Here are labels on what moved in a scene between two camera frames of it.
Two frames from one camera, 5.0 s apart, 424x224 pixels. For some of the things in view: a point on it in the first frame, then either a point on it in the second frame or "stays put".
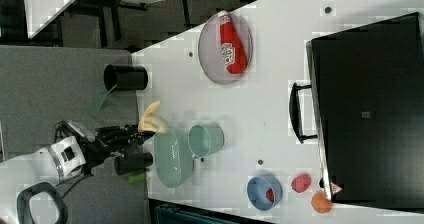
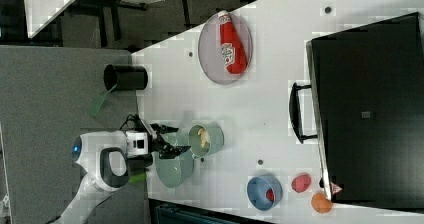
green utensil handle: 137,177 stays put
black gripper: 111,140 -> 158,144
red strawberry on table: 301,183 stays put
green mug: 205,140 stays put
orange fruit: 321,204 stays put
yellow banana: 150,121 -> 204,137
